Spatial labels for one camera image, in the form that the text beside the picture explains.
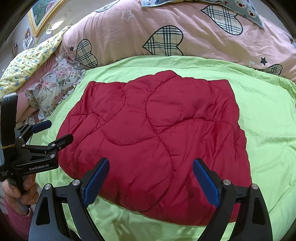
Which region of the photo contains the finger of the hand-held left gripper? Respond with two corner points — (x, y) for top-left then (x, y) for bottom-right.
(14, 120), (53, 145)
(21, 134), (74, 161)

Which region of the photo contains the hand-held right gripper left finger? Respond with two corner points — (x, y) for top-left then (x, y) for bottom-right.
(28, 158), (110, 241)

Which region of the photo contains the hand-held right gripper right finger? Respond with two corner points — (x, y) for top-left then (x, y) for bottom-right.
(193, 158), (273, 241)

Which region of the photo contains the red quilted jacket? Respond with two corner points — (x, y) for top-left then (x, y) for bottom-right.
(57, 70), (253, 227)

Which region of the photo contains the person's left forearm pink sleeve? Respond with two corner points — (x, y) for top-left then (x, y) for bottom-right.
(0, 197), (33, 235)

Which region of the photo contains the person's left hand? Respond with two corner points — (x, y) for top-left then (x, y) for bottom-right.
(2, 173), (39, 206)

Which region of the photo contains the floral ruffled pillow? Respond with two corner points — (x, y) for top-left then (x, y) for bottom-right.
(25, 52), (86, 121)

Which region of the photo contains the yellow floral quilt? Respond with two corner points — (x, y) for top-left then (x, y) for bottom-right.
(0, 25), (71, 96)

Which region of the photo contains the light green bed sheet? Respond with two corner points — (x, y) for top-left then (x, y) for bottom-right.
(30, 55), (296, 241)

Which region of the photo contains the gold framed picture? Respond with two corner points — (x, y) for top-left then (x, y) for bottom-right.
(28, 0), (70, 38)

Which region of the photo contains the pink duvet with plaid hearts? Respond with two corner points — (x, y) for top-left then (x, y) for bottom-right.
(57, 0), (296, 82)

